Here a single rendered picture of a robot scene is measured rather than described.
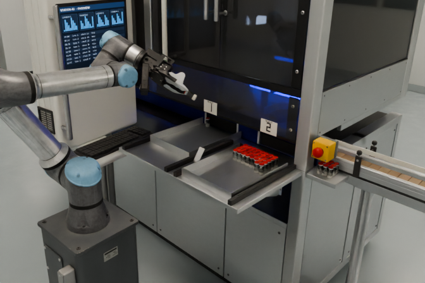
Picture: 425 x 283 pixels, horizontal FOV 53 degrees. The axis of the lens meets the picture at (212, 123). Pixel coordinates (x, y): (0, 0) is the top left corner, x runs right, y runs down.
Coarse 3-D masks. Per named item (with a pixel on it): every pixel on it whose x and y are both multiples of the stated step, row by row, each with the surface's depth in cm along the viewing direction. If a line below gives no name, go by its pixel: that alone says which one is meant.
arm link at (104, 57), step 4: (100, 52) 154; (104, 52) 153; (108, 52) 152; (100, 56) 152; (104, 56) 152; (108, 56) 152; (112, 56) 153; (96, 60) 152; (100, 60) 151; (104, 60) 150; (108, 60) 150; (112, 60) 150; (116, 60) 154; (92, 64) 152; (96, 64) 151; (100, 64) 150; (104, 64) 148
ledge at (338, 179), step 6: (312, 174) 171; (318, 174) 171; (336, 174) 172; (342, 174) 172; (318, 180) 169; (324, 180) 167; (330, 180) 167; (336, 180) 167; (342, 180) 168; (330, 186) 166; (336, 186) 165
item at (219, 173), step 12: (216, 156) 180; (228, 156) 184; (192, 168) 171; (204, 168) 174; (216, 168) 174; (228, 168) 174; (240, 168) 174; (252, 168) 175; (276, 168) 168; (192, 180) 164; (204, 180) 159; (216, 180) 165; (228, 180) 165; (240, 180) 165; (252, 180) 165; (216, 192) 156; (228, 192) 151; (240, 192) 154
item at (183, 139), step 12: (192, 120) 214; (168, 132) 204; (180, 132) 208; (192, 132) 208; (204, 132) 209; (216, 132) 209; (240, 132) 202; (156, 144) 194; (168, 144) 188; (180, 144) 195; (192, 144) 195; (204, 144) 196; (216, 144) 191
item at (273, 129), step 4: (264, 120) 180; (268, 120) 179; (264, 124) 181; (268, 124) 179; (272, 124) 178; (276, 124) 176; (264, 128) 181; (268, 128) 180; (272, 128) 178; (276, 128) 177; (264, 132) 182; (268, 132) 180; (272, 132) 179; (276, 132) 177
